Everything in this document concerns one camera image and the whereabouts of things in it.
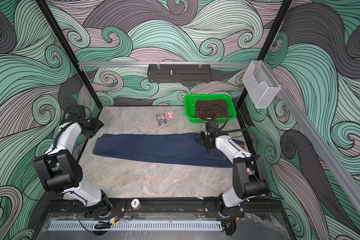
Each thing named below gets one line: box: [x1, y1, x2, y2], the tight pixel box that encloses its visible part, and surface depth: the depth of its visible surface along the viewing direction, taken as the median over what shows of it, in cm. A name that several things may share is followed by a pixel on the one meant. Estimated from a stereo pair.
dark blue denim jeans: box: [93, 133, 233, 168], surface depth 97 cm
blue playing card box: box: [156, 113, 167, 126], surface depth 113 cm
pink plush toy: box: [164, 110, 174, 119], surface depth 113 cm
